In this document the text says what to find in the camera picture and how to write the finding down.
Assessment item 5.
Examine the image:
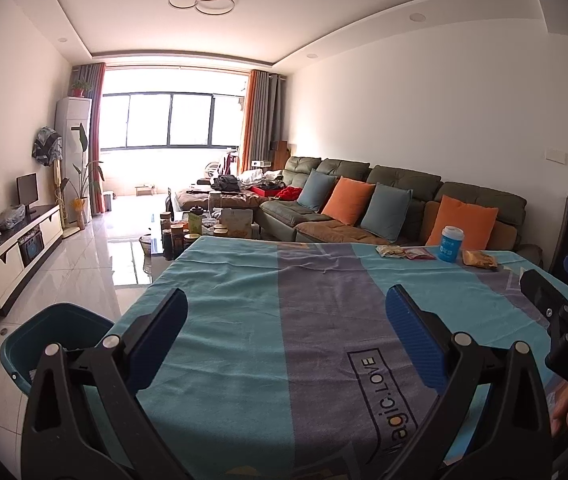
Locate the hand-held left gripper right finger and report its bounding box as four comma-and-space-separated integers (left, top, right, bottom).
385, 284, 553, 480

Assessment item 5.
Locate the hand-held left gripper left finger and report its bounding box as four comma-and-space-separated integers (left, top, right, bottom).
21, 287, 189, 480

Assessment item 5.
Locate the dark blue plastic bin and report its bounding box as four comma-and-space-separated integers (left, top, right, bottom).
0, 303, 117, 397

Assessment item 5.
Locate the orange snack packet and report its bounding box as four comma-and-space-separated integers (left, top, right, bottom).
462, 249, 499, 271

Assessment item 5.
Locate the blue paper cup white lid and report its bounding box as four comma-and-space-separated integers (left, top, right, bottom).
437, 225, 465, 264

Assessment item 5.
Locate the wide orange cushion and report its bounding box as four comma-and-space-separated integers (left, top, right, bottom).
424, 194, 499, 251

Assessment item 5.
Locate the cluttered coffee table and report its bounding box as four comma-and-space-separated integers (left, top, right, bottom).
138, 204, 261, 272

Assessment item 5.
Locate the blue grey printed tablecloth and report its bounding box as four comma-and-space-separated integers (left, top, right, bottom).
84, 235, 568, 480

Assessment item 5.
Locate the large blue grey cushion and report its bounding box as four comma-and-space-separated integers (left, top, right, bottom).
360, 182, 413, 244

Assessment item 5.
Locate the brown seat pad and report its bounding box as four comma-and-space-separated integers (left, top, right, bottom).
293, 219, 391, 245

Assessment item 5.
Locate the brown ottoman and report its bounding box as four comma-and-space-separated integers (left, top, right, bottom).
176, 186, 275, 212

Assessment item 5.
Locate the narrow orange cushion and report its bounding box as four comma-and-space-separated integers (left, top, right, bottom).
321, 176, 376, 226

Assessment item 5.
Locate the green sofa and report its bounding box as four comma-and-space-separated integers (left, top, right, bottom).
256, 155, 545, 267

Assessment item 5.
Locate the white black tv cabinet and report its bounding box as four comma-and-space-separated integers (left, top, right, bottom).
0, 203, 64, 357

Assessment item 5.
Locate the black bag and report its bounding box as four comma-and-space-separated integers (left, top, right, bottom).
212, 175, 241, 194

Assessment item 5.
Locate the tall leafy plant in vase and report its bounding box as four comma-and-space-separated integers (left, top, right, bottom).
60, 122, 105, 232

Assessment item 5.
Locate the small blue grey cushion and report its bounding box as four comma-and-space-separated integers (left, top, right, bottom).
296, 169, 339, 213

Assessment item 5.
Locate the clear plastic bag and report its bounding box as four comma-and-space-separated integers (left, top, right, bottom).
0, 203, 27, 231

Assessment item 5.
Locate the white clothes pile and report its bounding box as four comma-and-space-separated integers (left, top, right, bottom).
240, 169, 285, 189

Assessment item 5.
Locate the black monitor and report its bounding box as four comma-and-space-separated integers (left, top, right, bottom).
16, 172, 40, 215

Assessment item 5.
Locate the white standing air conditioner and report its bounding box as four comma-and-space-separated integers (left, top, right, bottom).
54, 96, 93, 227

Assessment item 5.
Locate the grey orange curtain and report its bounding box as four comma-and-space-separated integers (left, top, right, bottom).
70, 62, 107, 217
240, 69, 287, 169

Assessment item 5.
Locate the black framed window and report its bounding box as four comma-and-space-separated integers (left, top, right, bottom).
99, 92, 243, 150

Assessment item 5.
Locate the wooden cabinet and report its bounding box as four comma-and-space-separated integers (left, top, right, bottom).
269, 140, 293, 171

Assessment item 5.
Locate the cloth covered standing fan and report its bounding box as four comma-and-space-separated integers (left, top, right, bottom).
30, 126, 64, 234

